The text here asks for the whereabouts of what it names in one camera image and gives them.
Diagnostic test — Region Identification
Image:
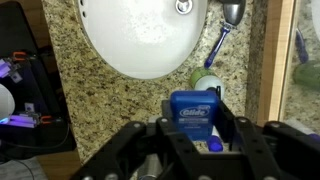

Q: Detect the wood framed mirror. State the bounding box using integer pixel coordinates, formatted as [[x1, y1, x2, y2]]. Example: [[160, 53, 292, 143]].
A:
[[257, 0, 320, 132]]

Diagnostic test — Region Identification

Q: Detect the black robot cart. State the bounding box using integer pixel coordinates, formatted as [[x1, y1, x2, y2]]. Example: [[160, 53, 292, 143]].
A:
[[0, 1, 76, 160]]

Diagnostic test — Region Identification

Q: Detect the white bottle blue cap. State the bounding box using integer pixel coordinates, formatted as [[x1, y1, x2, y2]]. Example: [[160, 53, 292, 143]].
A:
[[206, 128, 223, 152]]

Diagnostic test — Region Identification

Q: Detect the blue dental floss box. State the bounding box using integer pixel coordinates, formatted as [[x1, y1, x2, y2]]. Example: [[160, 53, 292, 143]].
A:
[[170, 90, 220, 141]]

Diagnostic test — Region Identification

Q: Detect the chrome faucet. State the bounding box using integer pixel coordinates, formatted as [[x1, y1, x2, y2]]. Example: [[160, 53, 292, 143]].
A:
[[223, 0, 246, 26]]

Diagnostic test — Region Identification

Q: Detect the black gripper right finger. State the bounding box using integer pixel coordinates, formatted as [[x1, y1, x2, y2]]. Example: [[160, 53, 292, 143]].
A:
[[217, 101, 320, 180]]

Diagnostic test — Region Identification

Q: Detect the blue razor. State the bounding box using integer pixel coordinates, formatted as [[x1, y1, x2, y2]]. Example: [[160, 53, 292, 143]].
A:
[[204, 22, 231, 69]]

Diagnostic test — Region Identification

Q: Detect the white oval sink basin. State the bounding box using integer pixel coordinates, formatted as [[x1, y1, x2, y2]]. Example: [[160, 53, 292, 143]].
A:
[[76, 0, 208, 79]]

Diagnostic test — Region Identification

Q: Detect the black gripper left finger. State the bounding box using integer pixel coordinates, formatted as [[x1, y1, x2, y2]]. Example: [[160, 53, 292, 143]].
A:
[[71, 100, 198, 180]]

